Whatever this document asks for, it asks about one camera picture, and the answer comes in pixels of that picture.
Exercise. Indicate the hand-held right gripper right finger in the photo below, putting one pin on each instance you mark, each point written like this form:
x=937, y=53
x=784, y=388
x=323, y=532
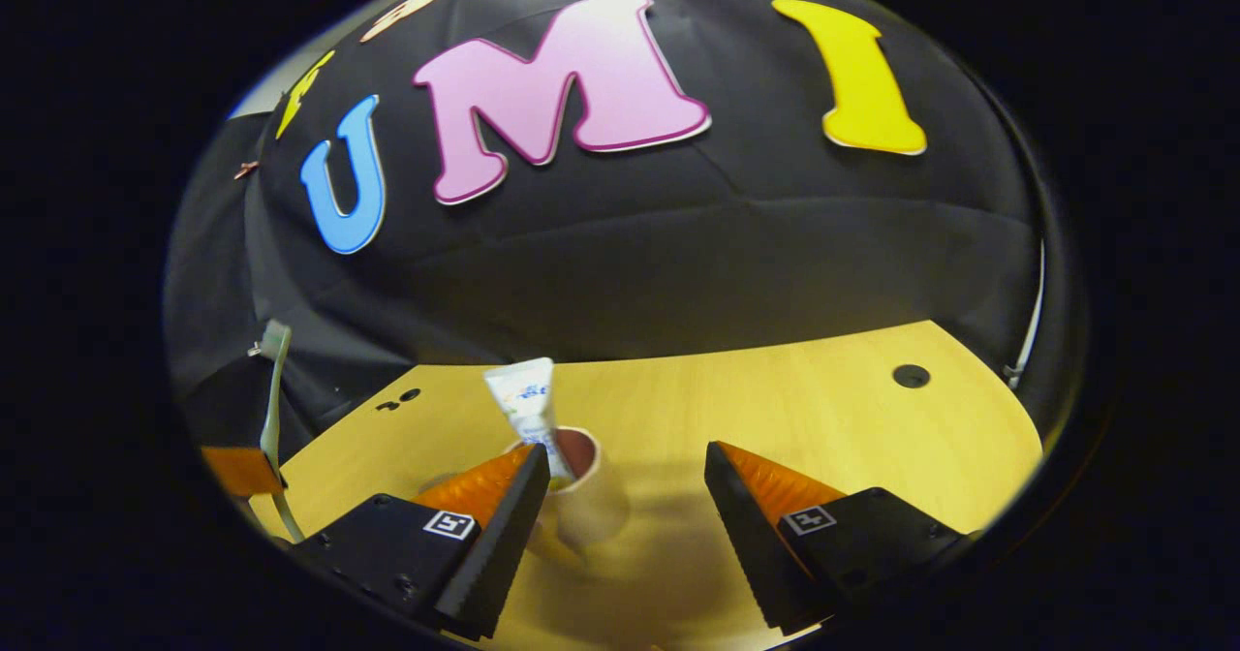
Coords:
x=741, y=535

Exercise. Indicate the light blue toothbrush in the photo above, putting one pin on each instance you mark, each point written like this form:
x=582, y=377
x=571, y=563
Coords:
x=272, y=409

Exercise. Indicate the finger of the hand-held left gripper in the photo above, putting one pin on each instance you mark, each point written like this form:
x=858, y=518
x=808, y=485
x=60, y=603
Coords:
x=242, y=472

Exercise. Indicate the wooden desktop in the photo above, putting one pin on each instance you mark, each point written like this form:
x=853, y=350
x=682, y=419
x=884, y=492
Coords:
x=823, y=418

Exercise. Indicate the white toothpaste tube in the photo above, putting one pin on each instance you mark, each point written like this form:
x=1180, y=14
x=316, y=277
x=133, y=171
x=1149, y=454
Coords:
x=528, y=404

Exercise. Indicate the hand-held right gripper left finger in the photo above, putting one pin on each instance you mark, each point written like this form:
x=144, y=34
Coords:
x=504, y=544

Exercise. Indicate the beige cup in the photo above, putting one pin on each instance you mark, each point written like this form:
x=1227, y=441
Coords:
x=596, y=506

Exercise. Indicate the black backdrop cloth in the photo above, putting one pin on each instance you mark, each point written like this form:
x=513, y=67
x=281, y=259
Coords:
x=678, y=244

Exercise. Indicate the copper metal clip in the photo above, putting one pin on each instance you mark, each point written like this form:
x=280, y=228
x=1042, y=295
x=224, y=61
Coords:
x=245, y=169

